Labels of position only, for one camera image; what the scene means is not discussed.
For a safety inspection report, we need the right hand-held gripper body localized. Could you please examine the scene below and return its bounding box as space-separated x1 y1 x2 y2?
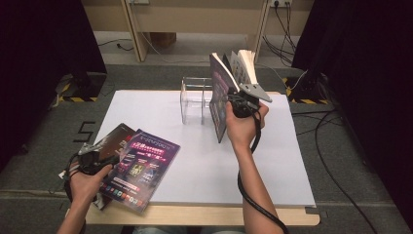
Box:
227 82 273 119

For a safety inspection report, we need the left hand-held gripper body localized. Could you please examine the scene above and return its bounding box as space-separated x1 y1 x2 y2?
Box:
77 142 108 176

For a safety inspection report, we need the purple book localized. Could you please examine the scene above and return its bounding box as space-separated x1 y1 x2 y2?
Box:
98 129 181 215
208 53 242 144

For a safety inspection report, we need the white book with colourful pictures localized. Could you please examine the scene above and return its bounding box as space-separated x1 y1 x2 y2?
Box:
229 49 259 86

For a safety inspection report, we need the clear acrylic book rack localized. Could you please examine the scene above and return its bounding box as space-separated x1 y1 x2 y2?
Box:
179 76 215 126

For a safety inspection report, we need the person's right hand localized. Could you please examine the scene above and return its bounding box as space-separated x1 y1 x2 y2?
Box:
225 100 270 150

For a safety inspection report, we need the person's left hand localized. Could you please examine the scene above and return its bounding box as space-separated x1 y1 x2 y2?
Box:
68 164 113 206

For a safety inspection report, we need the black stand base striped tape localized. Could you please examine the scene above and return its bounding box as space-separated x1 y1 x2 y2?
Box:
282 74 330 105
57 72 108 103

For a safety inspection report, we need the white table mat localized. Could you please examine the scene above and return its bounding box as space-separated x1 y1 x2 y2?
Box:
70 90 317 208

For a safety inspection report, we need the beige wooden desk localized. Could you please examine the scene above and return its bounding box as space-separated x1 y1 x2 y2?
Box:
81 0 315 64

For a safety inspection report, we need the wooden table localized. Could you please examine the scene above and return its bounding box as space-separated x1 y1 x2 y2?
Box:
82 90 320 227

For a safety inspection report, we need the black curtain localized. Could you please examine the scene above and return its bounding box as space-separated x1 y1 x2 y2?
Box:
0 0 108 174
291 0 413 222

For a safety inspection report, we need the grey tape patch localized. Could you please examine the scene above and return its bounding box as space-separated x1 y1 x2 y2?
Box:
305 206 329 218

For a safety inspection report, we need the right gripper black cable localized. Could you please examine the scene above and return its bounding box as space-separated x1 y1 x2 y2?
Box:
237 110 290 234

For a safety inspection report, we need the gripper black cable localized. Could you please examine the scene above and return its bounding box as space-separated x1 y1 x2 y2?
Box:
62 154 87 234
237 110 290 234

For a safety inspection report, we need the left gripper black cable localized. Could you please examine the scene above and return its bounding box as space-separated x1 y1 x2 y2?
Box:
62 154 87 234

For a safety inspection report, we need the long black floor cable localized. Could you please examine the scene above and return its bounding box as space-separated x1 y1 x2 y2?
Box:
290 108 379 234

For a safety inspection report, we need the bundle of black cables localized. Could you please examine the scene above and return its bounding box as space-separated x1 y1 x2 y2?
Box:
262 3 298 66

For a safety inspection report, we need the black cable with plug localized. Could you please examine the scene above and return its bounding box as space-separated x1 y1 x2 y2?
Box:
96 38 134 53

